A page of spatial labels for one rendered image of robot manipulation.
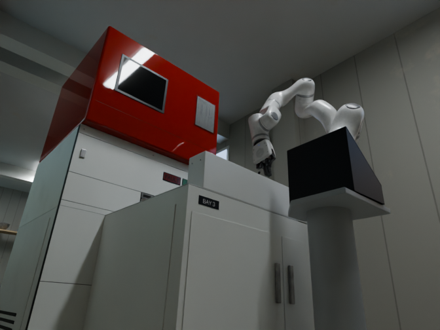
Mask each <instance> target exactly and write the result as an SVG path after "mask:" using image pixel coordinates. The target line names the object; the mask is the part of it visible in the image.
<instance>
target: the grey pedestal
mask: <svg viewBox="0 0 440 330"><path fill-rule="evenodd" d="M387 214H391V212H390V209H389V208H387V207H385V206H383V205H381V204H379V203H377V202H375V201H373V200H370V199H368V198H366V197H364V196H362V195H360V194H358V193H356V192H354V191H352V190H350V189H347V188H346V187H342V188H339V189H334V190H331V191H326V192H322V193H319V194H314V195H311V196H306V197H303V198H298V199H296V200H292V201H291V202H290V205H289V210H288V216H289V217H292V218H294V219H298V220H300V221H307V227H308V245H309V254H310V272H311V282H312V300H313V309H314V327H315V330H367V327H366V321H365V312H364V306H363V297H362V291H361V282H360V277H359V267H358V257H357V251H356V242H355V237H354V227H353V222H352V221H353V220H357V219H364V218H368V217H376V216H379V215H387Z"/></svg>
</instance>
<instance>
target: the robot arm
mask: <svg viewBox="0 0 440 330"><path fill-rule="evenodd" d="M314 91H315V84H314V81H313V80H312V79H310V78H306V77H305V78H302V79H299V80H298V81H297V82H296V83H294V84H293V85H292V86H291V87H289V88H288V89H287V90H284V91H281V92H275V93H273V94H271V95H270V96H269V97H268V99H267V100H266V102H265V104H264V105H263V107H262V108H261V110H260V111H259V113H256V114H253V115H252V116H250V117H249V118H248V123H249V129H250V133H251V139H252V145H253V146H254V147H253V163H254V165H256V168H257V169H258V170H259V169H261V168H262V169H263V171H264V175H265V176H267V177H270V176H271V175H272V172H271V169H270V168H271V167H272V166H271V165H272V162H273V161H274V160H275V159H276V155H275V152H274V148H273V146H272V144H271V142H270V138H269V134H268V133H269V131H270V130H271V129H272V128H273V127H275V125H277V124H278V122H279V121H280V119H281V116H282V115H281V113H280V108H281V107H284V106H285V105H287V104H288V103H289V102H290V101H291V100H292V98H293V97H294V96H295V95H296V98H295V113H296V115H297V116H298V117H300V118H302V119H306V118H309V117H314V118H316V119H317V120H319V121H320V122H321V123H322V125H323V127H324V128H325V131H326V133H327V134H328V133H330V132H333V131H335V130H338V129H339V128H342V127H344V126H346V127H347V129H348V130H349V132H350V133H351V135H352V137H353V139H354V140H355V142H356V143H357V144H358V142H359V137H360V134H361V129H362V126H363V121H364V117H365V113H364V110H363V108H362V107H361V106H360V105H358V104H355V103H347V104H345V105H343V106H342V107H341V108H340V109H339V110H338V111H337V110H336V109H335V108H334V107H333V106H332V105H330V104H329V103H327V102H326V101H323V100H316V101H314ZM313 101H314V102H313Z"/></svg>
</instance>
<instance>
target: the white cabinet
mask: <svg viewBox="0 0 440 330"><path fill-rule="evenodd" d="M83 330H315V327H314V309H313V300H312V282H311V272H310V254H309V245H308V227H307V225H306V224H304V223H301V222H298V221H295V220H292V219H289V218H286V217H283V216H281V215H278V214H275V213H272V212H269V211H266V210H262V209H260V208H256V207H254V206H251V205H249V204H245V203H243V202H239V201H237V200H233V199H231V198H228V197H226V196H222V195H220V194H216V193H214V192H210V191H207V190H205V189H201V188H199V187H195V186H193V185H190V184H188V185H185V186H182V187H180V188H178V189H174V190H172V191H169V192H166V193H164V194H161V195H159V196H156V197H154V198H151V199H148V200H146V201H143V202H140V203H138V204H135V205H133V206H130V207H128V208H124V209H123V210H119V211H116V212H115V213H111V214H109V215H106V216H105V219H104V223H103V229H102V233H101V240H100V246H99V250H98V256H97V259H96V265H95V269H94V276H93V280H92V286H91V290H90V296H89V300H88V306H87V310H86V316H85V320H84V326H83Z"/></svg>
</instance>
